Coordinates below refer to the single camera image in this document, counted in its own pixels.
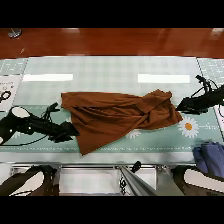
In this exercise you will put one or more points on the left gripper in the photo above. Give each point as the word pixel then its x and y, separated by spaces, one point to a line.
pixel 63 131

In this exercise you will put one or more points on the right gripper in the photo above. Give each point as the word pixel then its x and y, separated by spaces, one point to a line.
pixel 193 104

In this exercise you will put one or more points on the brown shirt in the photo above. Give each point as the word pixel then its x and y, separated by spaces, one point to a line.
pixel 113 116

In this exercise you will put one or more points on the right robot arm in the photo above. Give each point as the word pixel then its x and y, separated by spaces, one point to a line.
pixel 215 96

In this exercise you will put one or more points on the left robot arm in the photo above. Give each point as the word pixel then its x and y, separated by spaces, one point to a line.
pixel 30 125

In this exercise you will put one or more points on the white printed paper sheet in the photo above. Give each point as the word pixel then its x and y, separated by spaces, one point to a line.
pixel 220 120
pixel 8 90

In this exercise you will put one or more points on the blue garment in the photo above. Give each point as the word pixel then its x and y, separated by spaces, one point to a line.
pixel 211 158

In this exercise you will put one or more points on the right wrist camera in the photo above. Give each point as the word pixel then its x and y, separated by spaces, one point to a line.
pixel 204 85

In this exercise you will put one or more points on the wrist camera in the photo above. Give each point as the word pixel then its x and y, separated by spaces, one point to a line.
pixel 50 110
pixel 204 85

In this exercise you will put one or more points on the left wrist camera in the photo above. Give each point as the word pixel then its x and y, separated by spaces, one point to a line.
pixel 50 110

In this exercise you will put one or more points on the silver frame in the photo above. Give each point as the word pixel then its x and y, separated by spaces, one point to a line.
pixel 143 186

